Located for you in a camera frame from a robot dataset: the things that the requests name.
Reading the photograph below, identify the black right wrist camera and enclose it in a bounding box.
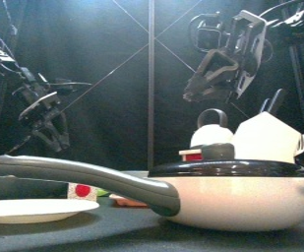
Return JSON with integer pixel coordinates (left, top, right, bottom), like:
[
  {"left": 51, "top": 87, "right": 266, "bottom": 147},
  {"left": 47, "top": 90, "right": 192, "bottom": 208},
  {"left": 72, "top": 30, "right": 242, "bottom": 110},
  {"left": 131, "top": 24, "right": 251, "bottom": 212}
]
[{"left": 187, "top": 12, "right": 230, "bottom": 53}]

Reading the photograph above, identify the white toy fork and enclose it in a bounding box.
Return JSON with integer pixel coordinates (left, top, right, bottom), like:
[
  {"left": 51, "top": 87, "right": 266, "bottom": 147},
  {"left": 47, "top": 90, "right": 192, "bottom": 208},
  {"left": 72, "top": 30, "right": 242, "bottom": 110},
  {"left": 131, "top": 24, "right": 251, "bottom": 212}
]
[{"left": 293, "top": 133, "right": 304, "bottom": 158}]

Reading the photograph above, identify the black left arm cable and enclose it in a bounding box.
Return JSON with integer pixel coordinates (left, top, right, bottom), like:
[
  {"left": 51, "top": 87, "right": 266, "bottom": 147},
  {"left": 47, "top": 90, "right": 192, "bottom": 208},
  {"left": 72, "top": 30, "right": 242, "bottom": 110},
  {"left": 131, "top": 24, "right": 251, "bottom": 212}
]
[{"left": 47, "top": 78, "right": 93, "bottom": 92}]

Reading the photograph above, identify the white carton box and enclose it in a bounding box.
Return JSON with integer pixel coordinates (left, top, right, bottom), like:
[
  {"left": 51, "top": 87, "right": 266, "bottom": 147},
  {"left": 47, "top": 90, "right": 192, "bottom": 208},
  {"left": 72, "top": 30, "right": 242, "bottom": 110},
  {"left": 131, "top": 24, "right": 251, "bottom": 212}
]
[{"left": 230, "top": 111, "right": 304, "bottom": 164}]

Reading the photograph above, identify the red and cream toy block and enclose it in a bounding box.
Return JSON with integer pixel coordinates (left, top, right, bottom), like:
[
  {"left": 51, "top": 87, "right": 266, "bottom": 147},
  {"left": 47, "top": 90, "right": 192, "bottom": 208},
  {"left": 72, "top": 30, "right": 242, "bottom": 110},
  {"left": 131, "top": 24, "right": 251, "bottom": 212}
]
[{"left": 178, "top": 148, "right": 203, "bottom": 162}]

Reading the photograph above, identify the white saucepan with grey handle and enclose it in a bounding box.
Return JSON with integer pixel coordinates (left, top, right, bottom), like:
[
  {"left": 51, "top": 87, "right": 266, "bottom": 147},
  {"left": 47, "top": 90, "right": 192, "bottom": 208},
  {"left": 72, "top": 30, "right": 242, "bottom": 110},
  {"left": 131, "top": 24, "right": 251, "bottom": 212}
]
[{"left": 0, "top": 154, "right": 304, "bottom": 233}]

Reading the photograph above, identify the green toy food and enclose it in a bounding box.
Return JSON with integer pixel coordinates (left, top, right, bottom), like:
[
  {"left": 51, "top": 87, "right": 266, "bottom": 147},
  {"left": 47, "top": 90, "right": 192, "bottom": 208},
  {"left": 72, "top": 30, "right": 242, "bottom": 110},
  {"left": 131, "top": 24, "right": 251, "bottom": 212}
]
[{"left": 95, "top": 187, "right": 112, "bottom": 198}]

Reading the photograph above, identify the white round plate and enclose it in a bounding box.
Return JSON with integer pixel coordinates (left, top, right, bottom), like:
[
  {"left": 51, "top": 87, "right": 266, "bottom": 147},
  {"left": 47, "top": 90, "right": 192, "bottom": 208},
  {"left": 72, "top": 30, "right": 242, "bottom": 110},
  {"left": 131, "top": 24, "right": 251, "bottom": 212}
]
[{"left": 0, "top": 198, "right": 101, "bottom": 225}]

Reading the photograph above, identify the black knife handle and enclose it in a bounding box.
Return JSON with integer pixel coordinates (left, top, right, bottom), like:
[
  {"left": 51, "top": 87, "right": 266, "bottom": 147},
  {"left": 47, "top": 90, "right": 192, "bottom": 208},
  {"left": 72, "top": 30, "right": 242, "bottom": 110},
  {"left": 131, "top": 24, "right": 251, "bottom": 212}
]
[{"left": 266, "top": 88, "right": 287, "bottom": 116}]

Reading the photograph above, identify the vertical metal frame pole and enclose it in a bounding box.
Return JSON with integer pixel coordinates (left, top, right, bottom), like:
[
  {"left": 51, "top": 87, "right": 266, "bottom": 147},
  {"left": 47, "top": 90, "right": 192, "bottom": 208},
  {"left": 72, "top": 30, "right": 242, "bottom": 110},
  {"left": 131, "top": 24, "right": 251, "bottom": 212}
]
[{"left": 146, "top": 0, "right": 156, "bottom": 171}]

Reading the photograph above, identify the white toy kettle black handle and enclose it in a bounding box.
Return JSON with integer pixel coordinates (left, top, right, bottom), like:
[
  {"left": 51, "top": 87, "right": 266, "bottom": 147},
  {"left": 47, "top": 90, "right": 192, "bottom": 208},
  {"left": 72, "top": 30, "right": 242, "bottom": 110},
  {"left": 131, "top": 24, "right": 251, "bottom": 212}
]
[{"left": 188, "top": 107, "right": 235, "bottom": 150}]

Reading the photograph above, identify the thin black utensil handle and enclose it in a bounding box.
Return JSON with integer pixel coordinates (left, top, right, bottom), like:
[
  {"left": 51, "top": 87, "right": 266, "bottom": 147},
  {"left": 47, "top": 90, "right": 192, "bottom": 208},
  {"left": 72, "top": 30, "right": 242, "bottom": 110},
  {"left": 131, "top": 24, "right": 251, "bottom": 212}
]
[{"left": 258, "top": 97, "right": 270, "bottom": 114}]

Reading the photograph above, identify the black pot lid grey knob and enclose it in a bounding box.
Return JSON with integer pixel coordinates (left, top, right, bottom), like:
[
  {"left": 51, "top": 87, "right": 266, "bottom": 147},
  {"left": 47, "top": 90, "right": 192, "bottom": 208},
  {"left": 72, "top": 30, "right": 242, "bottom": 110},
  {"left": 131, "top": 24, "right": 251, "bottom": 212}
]
[{"left": 147, "top": 143, "right": 304, "bottom": 179}]

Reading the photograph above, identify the white box with red dot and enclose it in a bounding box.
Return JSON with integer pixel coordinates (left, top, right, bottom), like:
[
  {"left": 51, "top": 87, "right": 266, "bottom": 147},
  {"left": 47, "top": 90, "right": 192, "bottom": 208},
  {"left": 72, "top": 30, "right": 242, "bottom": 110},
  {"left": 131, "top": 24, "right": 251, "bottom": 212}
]
[{"left": 65, "top": 182, "right": 100, "bottom": 202}]

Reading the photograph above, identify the orange toy food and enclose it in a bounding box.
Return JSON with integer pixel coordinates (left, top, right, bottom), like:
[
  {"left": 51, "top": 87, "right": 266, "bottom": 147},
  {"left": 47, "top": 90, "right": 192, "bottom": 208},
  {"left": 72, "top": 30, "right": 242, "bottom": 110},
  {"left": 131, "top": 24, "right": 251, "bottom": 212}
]
[{"left": 108, "top": 193, "right": 150, "bottom": 209}]

